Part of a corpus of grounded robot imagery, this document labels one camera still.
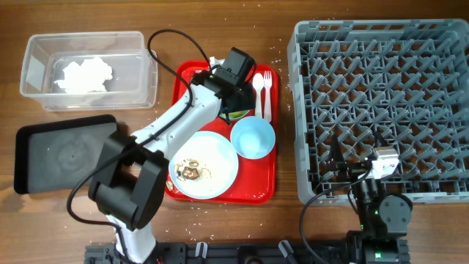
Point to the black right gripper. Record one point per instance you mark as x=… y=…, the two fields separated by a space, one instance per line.
x=336 y=161

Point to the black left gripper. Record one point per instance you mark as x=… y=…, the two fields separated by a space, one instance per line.
x=246 y=97

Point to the mint green bowl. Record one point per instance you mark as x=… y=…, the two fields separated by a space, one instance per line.
x=233 y=115

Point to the light blue bowl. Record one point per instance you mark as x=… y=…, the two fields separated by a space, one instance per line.
x=253 y=137

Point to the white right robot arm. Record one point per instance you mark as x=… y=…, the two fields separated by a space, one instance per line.
x=384 y=217

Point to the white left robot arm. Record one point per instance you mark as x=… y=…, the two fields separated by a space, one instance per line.
x=130 y=177

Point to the grey dishwasher rack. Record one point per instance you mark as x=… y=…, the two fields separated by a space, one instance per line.
x=404 y=79

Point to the white plastic spoon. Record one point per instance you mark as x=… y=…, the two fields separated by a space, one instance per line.
x=258 y=85

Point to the white plastic fork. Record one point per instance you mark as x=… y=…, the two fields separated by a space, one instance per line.
x=268 y=81

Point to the light blue plate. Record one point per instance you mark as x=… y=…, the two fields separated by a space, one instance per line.
x=221 y=159

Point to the food scrap on tray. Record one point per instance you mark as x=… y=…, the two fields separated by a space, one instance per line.
x=169 y=185

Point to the clear plastic bin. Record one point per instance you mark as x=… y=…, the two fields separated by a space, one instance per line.
x=135 y=73

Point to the crumpled white napkin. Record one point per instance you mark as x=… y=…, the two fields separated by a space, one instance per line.
x=85 y=78

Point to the black tray bin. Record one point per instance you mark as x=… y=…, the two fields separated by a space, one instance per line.
x=56 y=155

